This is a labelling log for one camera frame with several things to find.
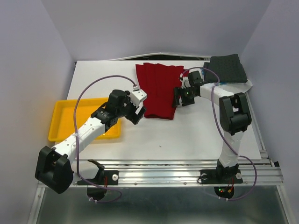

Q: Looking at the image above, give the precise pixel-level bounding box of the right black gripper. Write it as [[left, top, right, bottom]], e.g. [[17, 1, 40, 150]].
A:
[[171, 86, 197, 107]]

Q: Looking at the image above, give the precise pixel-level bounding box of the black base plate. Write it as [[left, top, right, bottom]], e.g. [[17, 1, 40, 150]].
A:
[[197, 169, 243, 199], [77, 169, 120, 200]]

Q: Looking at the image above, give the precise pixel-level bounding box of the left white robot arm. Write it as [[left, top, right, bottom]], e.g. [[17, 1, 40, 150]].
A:
[[35, 89, 147, 194]]

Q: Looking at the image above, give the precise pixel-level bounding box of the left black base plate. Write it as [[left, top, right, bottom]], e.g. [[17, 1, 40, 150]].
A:
[[77, 169, 120, 200]]

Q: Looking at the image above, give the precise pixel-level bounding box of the dark grey dotted skirt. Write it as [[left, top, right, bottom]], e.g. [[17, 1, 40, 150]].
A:
[[204, 54, 248, 83]]

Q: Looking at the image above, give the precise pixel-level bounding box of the aluminium mounting rail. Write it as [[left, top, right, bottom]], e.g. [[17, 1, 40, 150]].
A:
[[70, 158, 283, 188]]

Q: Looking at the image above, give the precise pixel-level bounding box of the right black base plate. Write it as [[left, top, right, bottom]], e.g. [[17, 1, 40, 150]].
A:
[[197, 169, 243, 199]]

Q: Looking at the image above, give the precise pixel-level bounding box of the white paper sheet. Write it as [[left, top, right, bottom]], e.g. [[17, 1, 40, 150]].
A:
[[218, 80, 253, 93]]

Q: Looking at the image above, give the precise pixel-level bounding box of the blue floral skirt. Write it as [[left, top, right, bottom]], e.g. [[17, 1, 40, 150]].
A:
[[201, 68, 229, 84]]

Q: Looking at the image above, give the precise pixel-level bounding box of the red skirt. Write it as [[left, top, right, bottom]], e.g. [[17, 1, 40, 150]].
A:
[[135, 63, 184, 120]]

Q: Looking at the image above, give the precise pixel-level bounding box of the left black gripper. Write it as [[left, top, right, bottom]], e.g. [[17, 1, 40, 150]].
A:
[[116, 91, 146, 125]]

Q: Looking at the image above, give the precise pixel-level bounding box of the yellow plastic tray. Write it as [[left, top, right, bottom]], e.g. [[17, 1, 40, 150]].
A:
[[48, 98, 121, 142]]

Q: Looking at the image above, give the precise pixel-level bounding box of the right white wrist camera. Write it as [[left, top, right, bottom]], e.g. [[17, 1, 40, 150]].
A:
[[179, 73, 191, 89]]

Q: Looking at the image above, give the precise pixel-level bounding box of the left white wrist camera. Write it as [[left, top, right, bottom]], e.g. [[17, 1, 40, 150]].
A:
[[129, 89, 147, 108]]

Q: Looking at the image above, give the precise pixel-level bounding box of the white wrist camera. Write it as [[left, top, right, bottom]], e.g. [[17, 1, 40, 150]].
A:
[[129, 89, 147, 108], [179, 73, 191, 89]]

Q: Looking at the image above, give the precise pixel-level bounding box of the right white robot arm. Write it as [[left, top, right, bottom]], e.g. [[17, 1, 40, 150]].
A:
[[172, 71, 252, 184]]

